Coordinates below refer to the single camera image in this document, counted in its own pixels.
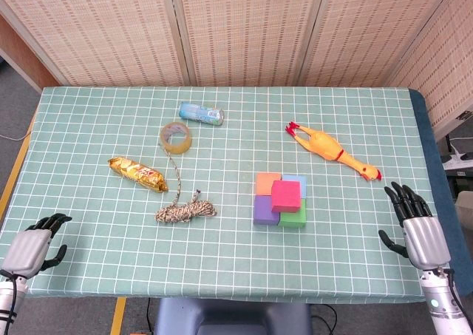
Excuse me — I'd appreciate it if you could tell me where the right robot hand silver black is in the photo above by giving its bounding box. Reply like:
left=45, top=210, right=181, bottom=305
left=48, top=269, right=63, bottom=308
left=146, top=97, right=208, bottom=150
left=378, top=181, right=452, bottom=272

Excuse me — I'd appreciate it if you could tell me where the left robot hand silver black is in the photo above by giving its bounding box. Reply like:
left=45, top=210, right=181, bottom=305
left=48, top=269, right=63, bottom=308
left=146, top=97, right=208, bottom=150
left=1, top=212, right=73, bottom=280

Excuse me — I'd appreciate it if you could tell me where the green foam cube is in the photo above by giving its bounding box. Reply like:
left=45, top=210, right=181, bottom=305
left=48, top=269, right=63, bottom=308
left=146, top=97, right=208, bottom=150
left=277, top=198, right=307, bottom=229

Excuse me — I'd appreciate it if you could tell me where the light blue foam cube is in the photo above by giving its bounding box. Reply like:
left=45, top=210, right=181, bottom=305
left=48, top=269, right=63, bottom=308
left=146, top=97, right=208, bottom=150
left=282, top=175, right=307, bottom=200

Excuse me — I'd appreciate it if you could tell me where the pink foam cube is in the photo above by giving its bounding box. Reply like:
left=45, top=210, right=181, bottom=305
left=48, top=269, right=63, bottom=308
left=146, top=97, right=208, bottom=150
left=270, top=180, right=302, bottom=214

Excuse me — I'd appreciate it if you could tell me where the purple foam cube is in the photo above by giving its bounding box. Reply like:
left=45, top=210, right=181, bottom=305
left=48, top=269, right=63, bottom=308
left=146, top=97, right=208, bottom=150
left=253, top=195, right=281, bottom=226

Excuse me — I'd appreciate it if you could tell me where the orange foam cube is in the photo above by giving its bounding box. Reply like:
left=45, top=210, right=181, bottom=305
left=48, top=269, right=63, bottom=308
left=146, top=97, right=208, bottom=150
left=255, top=172, right=282, bottom=196

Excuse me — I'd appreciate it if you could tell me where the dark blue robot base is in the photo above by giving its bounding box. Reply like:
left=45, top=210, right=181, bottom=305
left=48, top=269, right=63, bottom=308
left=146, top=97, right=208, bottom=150
left=153, top=297, right=313, bottom=335

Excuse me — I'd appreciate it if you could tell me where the dark blue table padding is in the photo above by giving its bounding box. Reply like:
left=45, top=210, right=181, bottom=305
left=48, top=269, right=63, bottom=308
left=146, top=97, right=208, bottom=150
left=408, top=89, right=473, bottom=297

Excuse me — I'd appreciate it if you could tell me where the green checked tablecloth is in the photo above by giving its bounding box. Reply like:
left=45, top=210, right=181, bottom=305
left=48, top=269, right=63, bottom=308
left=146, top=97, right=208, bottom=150
left=0, top=86, right=457, bottom=305

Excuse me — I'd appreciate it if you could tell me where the white power strip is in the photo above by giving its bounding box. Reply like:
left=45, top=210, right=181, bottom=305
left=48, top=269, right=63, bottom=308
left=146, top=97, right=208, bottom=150
left=441, top=152, right=473, bottom=172

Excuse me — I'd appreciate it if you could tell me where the golden biscuit packet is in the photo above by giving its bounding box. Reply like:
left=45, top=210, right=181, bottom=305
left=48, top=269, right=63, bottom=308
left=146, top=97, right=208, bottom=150
left=107, top=156, right=169, bottom=194

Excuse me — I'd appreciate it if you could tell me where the yellow rubber chicken toy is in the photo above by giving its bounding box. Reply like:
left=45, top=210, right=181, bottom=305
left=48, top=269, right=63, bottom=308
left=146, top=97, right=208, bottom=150
left=285, top=121, right=383, bottom=182

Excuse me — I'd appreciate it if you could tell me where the woven bamboo screen panel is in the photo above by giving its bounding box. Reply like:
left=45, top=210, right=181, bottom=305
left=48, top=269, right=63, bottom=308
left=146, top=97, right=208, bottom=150
left=297, top=0, right=459, bottom=89
left=386, top=0, right=473, bottom=142
left=168, top=0, right=328, bottom=88
left=0, top=0, right=186, bottom=87

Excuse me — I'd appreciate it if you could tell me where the clear packing tape roll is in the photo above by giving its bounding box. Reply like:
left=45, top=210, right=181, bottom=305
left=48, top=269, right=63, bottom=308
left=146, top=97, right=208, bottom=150
left=159, top=121, right=194, bottom=155

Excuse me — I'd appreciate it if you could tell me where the light blue drink can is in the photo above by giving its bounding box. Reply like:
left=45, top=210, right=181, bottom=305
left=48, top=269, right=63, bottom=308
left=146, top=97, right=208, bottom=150
left=178, top=101, right=225, bottom=127

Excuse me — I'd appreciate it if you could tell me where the black floor cable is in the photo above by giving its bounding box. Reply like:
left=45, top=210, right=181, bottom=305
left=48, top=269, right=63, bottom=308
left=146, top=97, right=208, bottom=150
left=310, top=303, right=339, bottom=335

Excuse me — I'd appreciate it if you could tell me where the speckled rope bundle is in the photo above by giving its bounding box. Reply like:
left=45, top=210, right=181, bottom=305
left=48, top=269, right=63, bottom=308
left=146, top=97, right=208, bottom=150
left=154, top=142, right=218, bottom=224

